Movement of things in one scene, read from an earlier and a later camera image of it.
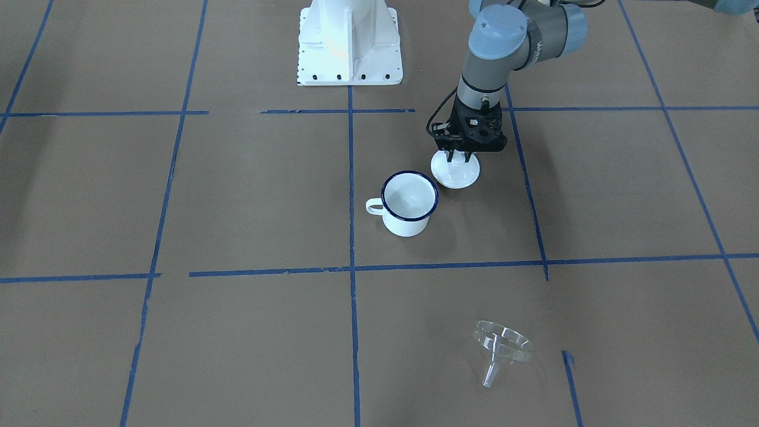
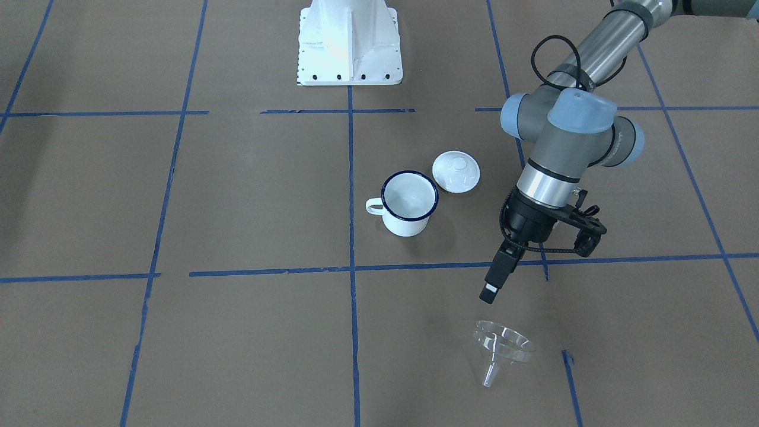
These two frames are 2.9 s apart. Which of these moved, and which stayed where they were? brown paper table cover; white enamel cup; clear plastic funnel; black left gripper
Moved: black left gripper
Stayed: clear plastic funnel; brown paper table cover; white enamel cup
